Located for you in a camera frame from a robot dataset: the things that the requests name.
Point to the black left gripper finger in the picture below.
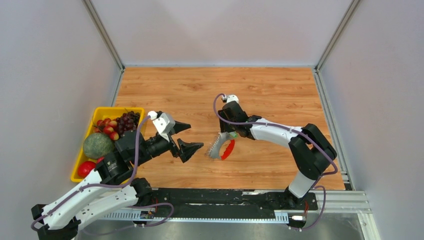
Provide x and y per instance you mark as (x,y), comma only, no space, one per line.
(188,149)
(180,126)

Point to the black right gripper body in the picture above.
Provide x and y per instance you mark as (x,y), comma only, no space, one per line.
(227,126)

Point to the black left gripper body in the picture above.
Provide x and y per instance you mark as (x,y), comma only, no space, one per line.
(157,146)

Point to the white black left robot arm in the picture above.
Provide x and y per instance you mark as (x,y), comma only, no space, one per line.
(112,184)

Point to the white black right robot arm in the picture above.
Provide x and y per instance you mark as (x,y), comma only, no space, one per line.
(310,149)

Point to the purple grape bunch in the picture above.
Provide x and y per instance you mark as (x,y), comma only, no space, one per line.
(127,121)

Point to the small red peaches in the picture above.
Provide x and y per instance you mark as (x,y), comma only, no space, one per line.
(108,127)

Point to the green melon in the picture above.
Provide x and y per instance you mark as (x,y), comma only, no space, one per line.
(97,145)

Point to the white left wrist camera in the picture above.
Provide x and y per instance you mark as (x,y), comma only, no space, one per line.
(163,122)

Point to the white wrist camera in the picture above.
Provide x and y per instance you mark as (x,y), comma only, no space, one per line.
(227,98)
(163,122)

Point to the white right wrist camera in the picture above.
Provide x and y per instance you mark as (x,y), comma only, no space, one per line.
(227,98)

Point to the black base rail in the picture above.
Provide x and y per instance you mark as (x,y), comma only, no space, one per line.
(202,203)

